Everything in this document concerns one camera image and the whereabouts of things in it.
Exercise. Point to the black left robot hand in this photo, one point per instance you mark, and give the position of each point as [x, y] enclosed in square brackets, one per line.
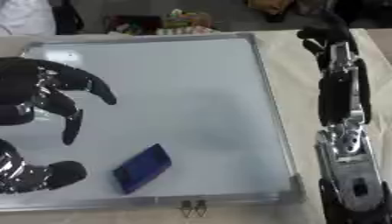
[20, 84]

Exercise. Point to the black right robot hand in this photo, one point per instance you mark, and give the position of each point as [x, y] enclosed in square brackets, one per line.
[337, 96]

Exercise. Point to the silver framed whiteboard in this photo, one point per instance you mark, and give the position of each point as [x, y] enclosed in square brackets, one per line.
[194, 110]

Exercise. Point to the blue whiteboard brush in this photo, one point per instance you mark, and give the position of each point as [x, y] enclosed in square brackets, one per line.
[143, 169]

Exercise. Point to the person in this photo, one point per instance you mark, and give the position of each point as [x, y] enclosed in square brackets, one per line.
[25, 16]

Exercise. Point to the black bag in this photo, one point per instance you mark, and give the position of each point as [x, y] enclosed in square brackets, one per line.
[67, 17]

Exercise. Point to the pile of colourful toys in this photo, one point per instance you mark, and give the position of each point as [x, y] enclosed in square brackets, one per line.
[173, 23]

